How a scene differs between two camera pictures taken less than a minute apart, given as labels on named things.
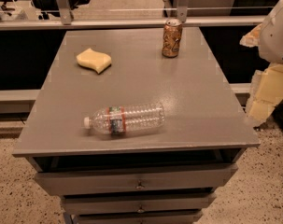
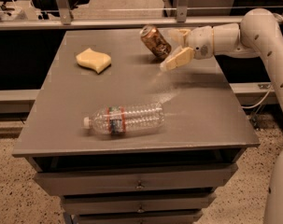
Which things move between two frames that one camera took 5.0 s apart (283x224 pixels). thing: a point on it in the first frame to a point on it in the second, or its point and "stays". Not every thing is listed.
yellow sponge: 93,60 stays
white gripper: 275,37 to 201,42
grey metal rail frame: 67,21 stays
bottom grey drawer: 187,217 stays
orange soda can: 173,37 to 158,46
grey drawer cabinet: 134,126 stays
